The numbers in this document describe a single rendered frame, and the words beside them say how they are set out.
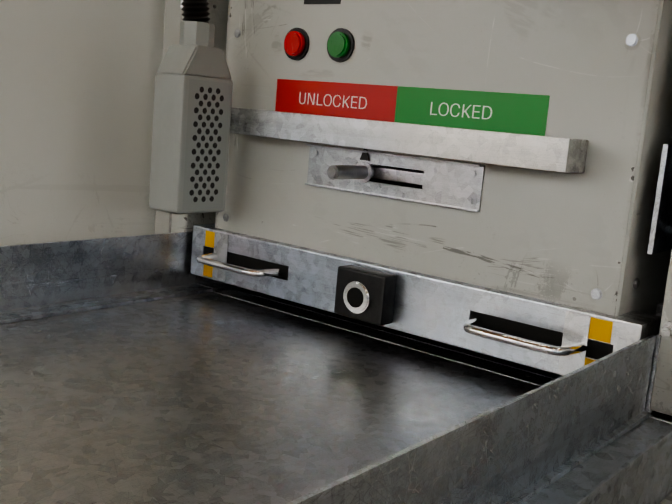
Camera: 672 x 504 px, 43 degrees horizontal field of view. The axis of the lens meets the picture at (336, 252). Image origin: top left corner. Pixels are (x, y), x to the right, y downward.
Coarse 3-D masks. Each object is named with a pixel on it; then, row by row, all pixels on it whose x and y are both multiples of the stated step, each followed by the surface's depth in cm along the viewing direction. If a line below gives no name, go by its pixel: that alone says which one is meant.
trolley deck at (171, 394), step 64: (64, 320) 84; (128, 320) 86; (192, 320) 88; (256, 320) 90; (0, 384) 65; (64, 384) 66; (128, 384) 67; (192, 384) 69; (256, 384) 70; (320, 384) 71; (384, 384) 73; (448, 384) 74; (512, 384) 76; (0, 448) 54; (64, 448) 54; (128, 448) 55; (192, 448) 56; (256, 448) 57; (320, 448) 58; (384, 448) 59; (640, 448) 63
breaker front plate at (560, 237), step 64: (256, 0) 93; (384, 0) 83; (448, 0) 78; (512, 0) 74; (576, 0) 71; (640, 0) 68; (256, 64) 94; (320, 64) 89; (384, 64) 84; (448, 64) 79; (512, 64) 75; (576, 64) 71; (640, 64) 68; (576, 128) 72; (640, 128) 68; (256, 192) 96; (320, 192) 90; (384, 192) 84; (448, 192) 80; (512, 192) 76; (576, 192) 72; (384, 256) 85; (448, 256) 81; (512, 256) 76; (576, 256) 73
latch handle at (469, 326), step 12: (468, 324) 74; (480, 324) 78; (480, 336) 74; (492, 336) 73; (504, 336) 72; (528, 348) 71; (540, 348) 70; (552, 348) 69; (564, 348) 69; (576, 348) 70
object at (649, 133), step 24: (648, 96) 68; (648, 120) 69; (648, 144) 69; (648, 168) 70; (648, 192) 72; (216, 216) 100; (648, 216) 73; (648, 240) 74; (624, 264) 70; (648, 264) 75; (624, 288) 71; (648, 288) 76; (624, 312) 72; (648, 312) 77
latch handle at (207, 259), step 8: (200, 256) 96; (208, 256) 97; (216, 256) 98; (208, 264) 94; (216, 264) 93; (224, 264) 93; (240, 272) 91; (248, 272) 91; (256, 272) 90; (264, 272) 91; (272, 272) 92; (280, 272) 92
